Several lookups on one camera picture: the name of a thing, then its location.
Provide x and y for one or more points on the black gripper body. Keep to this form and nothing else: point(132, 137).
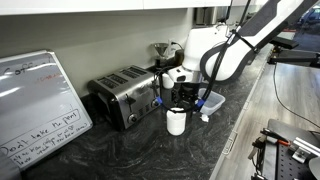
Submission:
point(186, 91)

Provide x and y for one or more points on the white mug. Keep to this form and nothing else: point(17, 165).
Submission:
point(176, 122)

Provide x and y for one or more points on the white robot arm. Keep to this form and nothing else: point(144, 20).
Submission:
point(233, 60)

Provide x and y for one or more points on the clear plastic lunch box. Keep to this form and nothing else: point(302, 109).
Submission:
point(213, 100)

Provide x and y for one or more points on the white crumpled paper scrap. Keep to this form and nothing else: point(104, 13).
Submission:
point(204, 118)

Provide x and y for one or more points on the dark brown coffee grinder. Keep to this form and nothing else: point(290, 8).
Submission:
point(179, 57)

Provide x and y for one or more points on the silver four-slot toaster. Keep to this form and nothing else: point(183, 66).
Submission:
point(130, 96)

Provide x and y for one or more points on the glass pour-over coffee maker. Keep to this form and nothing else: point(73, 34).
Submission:
point(161, 50)

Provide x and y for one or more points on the black perforated breadboard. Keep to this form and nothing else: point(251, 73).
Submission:
point(286, 166)

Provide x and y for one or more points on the black equipment stand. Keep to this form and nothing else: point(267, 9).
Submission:
point(293, 56)

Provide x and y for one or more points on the whiteboard with handwriting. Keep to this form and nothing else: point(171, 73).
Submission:
point(36, 110)

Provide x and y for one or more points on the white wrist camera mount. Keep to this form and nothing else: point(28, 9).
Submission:
point(178, 75)

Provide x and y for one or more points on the white wall outlet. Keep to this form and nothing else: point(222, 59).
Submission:
point(170, 45)

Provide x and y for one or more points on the steel wall dispenser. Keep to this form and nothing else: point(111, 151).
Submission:
point(210, 15)

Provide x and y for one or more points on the silver aluminium extrusion bracket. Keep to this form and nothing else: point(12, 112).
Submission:
point(305, 148)

